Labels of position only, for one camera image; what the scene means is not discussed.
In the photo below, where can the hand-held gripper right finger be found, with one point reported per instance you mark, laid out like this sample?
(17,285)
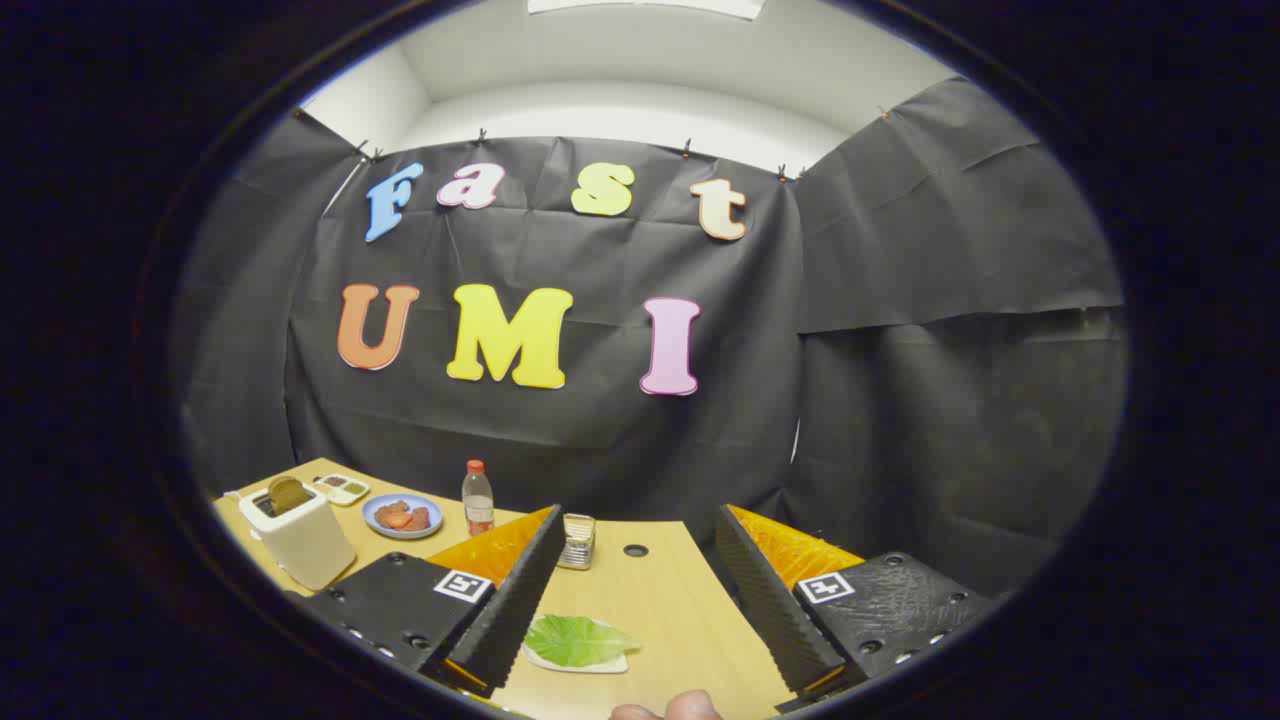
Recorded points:
(765,590)

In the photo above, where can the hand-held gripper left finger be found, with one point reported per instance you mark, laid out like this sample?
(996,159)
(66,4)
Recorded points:
(520,600)

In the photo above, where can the green lettuce leaf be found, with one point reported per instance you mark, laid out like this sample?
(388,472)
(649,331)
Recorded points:
(575,640)

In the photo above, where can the clear bottle with red cap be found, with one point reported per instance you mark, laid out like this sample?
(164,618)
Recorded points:
(478,505)

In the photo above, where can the brown meat patty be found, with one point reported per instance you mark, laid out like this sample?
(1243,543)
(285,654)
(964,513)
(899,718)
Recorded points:
(421,518)
(384,510)

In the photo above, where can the blue round plate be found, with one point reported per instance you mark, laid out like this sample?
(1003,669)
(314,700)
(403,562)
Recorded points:
(400,534)

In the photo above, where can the red tomato slice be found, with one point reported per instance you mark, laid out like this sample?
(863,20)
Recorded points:
(398,520)

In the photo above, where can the black backdrop cloth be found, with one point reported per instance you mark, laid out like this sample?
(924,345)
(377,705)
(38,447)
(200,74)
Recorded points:
(560,450)

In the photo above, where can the white divided seasoning tray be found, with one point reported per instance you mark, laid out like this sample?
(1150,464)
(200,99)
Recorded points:
(340,490)

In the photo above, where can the cream white toaster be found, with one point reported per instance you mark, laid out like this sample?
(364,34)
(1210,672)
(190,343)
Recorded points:
(310,550)

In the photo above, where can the toasted bread slice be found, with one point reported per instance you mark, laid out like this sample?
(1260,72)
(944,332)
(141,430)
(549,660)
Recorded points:
(288,495)

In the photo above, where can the white ceiling light panel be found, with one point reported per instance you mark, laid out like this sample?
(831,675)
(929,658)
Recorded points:
(650,6)

